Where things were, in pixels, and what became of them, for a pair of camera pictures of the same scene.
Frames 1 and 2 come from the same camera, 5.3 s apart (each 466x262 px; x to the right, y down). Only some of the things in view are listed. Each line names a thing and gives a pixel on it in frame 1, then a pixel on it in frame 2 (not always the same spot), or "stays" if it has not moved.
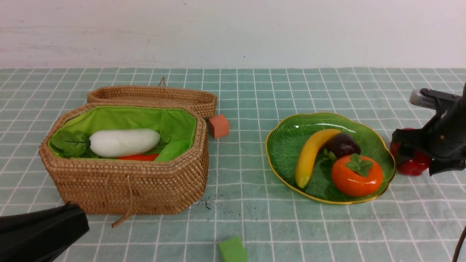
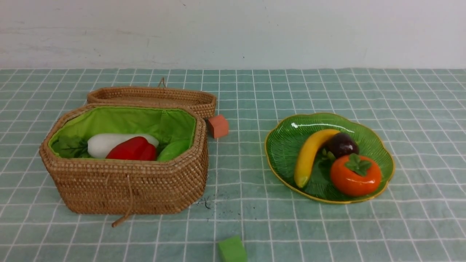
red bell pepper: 414,166 → 135,148
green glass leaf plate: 290,135 stays
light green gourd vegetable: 173,150 stays
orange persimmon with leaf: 356,176 stays
